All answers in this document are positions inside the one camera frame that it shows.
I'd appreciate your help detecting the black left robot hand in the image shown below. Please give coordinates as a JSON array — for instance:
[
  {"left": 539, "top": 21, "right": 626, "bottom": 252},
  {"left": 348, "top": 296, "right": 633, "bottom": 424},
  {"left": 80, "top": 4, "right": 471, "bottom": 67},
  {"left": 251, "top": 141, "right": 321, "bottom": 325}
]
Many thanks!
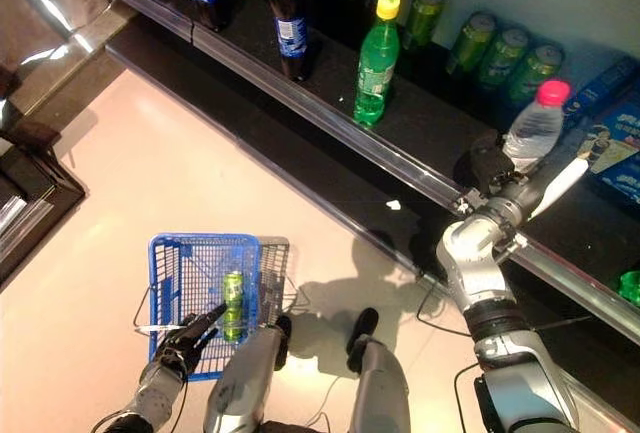
[{"left": 149, "top": 302, "right": 229, "bottom": 385}]

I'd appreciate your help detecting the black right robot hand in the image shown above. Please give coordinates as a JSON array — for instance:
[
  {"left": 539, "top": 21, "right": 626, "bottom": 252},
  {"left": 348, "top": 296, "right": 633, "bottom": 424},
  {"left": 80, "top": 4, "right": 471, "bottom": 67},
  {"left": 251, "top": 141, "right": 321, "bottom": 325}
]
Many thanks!
[{"left": 454, "top": 128, "right": 527, "bottom": 200}]

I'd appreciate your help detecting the clear water bottle red cap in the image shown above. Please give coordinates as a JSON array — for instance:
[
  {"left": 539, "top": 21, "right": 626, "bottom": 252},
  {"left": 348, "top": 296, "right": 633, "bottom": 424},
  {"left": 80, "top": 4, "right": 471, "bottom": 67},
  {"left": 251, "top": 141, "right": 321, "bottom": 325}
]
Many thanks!
[{"left": 501, "top": 79, "right": 572, "bottom": 173}]

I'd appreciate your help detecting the blue plastic shopping basket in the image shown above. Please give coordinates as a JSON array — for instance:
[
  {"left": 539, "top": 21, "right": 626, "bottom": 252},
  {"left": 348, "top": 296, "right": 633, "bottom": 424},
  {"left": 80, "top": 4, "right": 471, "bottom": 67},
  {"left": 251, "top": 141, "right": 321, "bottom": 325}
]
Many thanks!
[{"left": 132, "top": 231, "right": 312, "bottom": 384}]

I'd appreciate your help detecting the green soda can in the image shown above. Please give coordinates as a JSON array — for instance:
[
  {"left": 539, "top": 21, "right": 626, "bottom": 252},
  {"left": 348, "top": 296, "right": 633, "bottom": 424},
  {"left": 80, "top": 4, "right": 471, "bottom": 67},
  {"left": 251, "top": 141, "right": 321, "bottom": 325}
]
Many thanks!
[
  {"left": 477, "top": 27, "right": 530, "bottom": 88},
  {"left": 446, "top": 11, "right": 497, "bottom": 76},
  {"left": 508, "top": 44, "right": 565, "bottom": 105},
  {"left": 402, "top": 0, "right": 447, "bottom": 53},
  {"left": 221, "top": 271, "right": 250, "bottom": 344}
]

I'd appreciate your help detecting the black metal store shelf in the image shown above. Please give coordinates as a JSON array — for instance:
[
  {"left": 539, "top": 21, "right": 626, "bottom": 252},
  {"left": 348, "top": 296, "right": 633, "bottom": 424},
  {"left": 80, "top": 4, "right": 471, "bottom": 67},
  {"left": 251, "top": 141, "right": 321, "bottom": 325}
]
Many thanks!
[
  {"left": 102, "top": 15, "right": 640, "bottom": 433},
  {"left": 52, "top": 0, "right": 640, "bottom": 347}
]

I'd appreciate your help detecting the blue Oreo cookie box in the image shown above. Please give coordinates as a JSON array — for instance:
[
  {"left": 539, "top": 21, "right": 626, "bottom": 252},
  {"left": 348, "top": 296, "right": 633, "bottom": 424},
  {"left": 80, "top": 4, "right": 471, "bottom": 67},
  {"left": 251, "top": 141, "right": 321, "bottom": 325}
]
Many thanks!
[
  {"left": 597, "top": 155, "right": 640, "bottom": 200},
  {"left": 582, "top": 100, "right": 640, "bottom": 177}
]

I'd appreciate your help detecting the narrow blue Oreo box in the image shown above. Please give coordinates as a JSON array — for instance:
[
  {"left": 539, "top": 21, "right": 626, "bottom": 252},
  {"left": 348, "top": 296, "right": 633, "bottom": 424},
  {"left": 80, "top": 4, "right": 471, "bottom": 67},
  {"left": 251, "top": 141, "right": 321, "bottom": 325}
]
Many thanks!
[{"left": 562, "top": 55, "right": 639, "bottom": 117}]

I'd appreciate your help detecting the green Sprite bottle yellow cap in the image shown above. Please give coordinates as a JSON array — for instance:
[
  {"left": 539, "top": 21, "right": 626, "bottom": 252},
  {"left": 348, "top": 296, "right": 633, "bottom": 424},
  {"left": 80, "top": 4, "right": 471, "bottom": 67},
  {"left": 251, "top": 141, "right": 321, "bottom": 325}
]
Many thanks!
[
  {"left": 617, "top": 269, "right": 640, "bottom": 308},
  {"left": 353, "top": 0, "right": 403, "bottom": 129}
]

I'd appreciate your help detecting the black low display platform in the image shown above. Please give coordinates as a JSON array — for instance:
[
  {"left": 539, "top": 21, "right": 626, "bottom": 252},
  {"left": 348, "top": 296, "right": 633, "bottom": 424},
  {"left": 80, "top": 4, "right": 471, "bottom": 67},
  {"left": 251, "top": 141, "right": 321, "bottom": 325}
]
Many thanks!
[{"left": 0, "top": 142, "right": 86, "bottom": 294}]

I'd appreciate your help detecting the thin black cable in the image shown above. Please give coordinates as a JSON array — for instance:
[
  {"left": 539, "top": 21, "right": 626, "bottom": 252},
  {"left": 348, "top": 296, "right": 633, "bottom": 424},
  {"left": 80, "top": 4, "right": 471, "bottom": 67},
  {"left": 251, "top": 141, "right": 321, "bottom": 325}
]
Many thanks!
[
  {"left": 416, "top": 280, "right": 474, "bottom": 339},
  {"left": 452, "top": 361, "right": 482, "bottom": 433}
]

